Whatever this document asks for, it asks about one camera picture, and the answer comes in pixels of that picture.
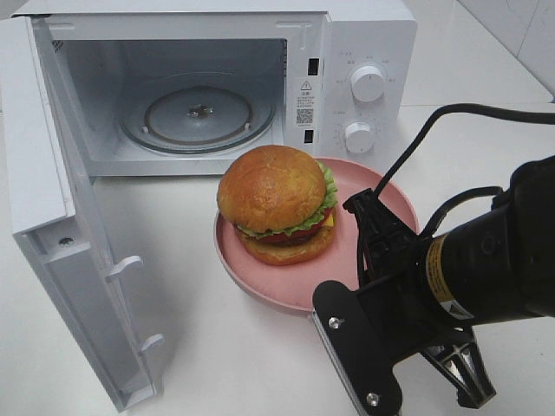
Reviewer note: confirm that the burger with lettuce and tomato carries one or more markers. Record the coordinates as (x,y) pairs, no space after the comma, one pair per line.
(281,202)

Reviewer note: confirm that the upper white power knob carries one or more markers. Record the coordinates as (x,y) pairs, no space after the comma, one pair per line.
(367,83)

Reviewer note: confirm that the white microwave oven body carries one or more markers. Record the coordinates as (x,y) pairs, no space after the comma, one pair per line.
(312,47)

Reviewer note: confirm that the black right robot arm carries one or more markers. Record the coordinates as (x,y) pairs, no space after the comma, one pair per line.
(485,256)

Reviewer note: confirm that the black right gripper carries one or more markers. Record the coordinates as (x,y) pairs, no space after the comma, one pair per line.
(402,312)

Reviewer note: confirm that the pink round plate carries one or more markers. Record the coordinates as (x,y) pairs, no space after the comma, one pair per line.
(290,288)

